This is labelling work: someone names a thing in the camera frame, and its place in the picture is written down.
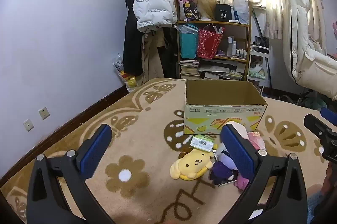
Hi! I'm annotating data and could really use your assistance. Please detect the person's blue fuzzy pants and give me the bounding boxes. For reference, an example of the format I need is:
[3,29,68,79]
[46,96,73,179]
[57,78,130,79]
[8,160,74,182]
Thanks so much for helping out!
[307,187,337,224]

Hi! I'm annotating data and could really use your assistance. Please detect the red patterned bag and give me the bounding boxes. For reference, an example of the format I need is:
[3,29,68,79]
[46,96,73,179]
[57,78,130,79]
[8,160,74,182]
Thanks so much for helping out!
[197,24,224,59]

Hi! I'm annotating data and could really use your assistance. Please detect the wooden shelf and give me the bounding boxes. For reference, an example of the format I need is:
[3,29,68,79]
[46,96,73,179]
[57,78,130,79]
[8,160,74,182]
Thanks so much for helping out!
[175,1,252,82]

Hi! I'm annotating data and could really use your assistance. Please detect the white trolley cart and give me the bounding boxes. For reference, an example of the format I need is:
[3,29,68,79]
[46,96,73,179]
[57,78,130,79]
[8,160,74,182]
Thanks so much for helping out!
[247,42,271,95]

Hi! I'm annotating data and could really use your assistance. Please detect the plastic bag of snacks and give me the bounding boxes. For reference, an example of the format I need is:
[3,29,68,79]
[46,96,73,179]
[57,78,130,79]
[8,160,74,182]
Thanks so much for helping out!
[113,54,139,93]

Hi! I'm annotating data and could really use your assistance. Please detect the beige brown flower rug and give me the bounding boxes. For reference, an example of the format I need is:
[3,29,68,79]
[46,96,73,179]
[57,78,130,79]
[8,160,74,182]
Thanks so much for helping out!
[0,78,337,224]

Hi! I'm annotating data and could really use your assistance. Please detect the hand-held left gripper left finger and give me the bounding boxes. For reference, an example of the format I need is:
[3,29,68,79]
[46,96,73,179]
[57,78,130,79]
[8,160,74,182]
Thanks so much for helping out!
[26,124,114,224]

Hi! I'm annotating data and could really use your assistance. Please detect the teal bag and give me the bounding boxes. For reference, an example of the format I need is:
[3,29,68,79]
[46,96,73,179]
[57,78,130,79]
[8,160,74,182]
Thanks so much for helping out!
[179,24,199,59]

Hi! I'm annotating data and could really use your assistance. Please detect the yellow dog plush toy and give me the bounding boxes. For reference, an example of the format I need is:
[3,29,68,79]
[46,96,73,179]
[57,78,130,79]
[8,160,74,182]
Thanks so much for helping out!
[170,149,215,181]

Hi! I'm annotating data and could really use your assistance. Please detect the pink black tote bag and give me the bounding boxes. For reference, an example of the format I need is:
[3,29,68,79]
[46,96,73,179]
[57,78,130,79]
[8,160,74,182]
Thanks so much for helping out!
[177,0,198,21]

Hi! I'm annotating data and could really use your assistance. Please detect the white padded lounge chair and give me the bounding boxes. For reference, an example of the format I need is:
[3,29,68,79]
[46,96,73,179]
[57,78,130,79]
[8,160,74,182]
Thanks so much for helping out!
[282,0,337,98]

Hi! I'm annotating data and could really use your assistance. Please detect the green white snack packet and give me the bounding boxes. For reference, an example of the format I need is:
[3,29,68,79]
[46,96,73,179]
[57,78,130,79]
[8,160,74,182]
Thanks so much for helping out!
[190,134,215,153]

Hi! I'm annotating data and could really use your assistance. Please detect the black coat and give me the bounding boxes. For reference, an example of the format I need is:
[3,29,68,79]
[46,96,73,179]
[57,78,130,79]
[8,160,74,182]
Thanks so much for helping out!
[123,0,145,77]

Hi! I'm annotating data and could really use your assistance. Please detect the stack of books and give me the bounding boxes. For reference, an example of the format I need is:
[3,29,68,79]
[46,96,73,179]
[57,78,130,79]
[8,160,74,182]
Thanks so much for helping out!
[180,59,201,79]

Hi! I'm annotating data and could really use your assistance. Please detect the printed cardboard box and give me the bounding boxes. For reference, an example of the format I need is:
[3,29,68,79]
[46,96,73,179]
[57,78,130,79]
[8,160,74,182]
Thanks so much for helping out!
[183,79,268,135]

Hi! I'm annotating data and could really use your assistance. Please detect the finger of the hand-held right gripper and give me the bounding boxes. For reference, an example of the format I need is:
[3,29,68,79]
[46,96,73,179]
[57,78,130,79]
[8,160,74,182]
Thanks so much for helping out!
[303,114,335,140]
[320,107,337,123]

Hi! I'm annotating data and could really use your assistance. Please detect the person's right forearm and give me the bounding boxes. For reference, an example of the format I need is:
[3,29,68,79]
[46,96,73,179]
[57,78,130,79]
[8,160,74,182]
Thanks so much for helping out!
[323,161,337,188]

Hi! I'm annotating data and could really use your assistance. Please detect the purple plush toy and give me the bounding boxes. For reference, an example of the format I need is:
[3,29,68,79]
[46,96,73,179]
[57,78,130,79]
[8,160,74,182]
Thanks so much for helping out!
[209,154,239,186]

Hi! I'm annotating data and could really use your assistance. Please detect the brown wig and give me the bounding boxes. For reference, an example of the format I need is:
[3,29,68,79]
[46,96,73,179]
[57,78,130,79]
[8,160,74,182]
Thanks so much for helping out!
[197,0,217,21]

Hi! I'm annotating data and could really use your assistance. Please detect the black dustpan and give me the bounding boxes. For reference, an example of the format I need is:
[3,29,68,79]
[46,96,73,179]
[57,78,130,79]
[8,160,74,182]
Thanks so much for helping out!
[254,37,270,48]

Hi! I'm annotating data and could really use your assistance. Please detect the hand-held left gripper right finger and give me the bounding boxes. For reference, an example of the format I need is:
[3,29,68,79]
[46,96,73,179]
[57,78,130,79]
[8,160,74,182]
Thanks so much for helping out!
[220,124,308,224]

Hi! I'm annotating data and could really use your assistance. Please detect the pile of papers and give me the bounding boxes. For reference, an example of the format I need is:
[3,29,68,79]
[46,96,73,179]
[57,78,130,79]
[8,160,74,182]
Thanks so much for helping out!
[197,60,246,81]

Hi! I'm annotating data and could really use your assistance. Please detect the black box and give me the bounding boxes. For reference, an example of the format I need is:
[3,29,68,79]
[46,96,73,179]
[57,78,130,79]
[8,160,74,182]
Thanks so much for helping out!
[214,4,232,21]

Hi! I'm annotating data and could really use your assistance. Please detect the beige coat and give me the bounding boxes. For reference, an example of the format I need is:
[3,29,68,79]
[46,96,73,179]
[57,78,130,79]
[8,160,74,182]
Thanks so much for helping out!
[141,29,165,83]

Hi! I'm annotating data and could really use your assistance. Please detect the white plastic bag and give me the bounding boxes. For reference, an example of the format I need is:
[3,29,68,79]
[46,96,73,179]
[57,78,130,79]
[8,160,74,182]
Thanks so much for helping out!
[232,0,250,24]

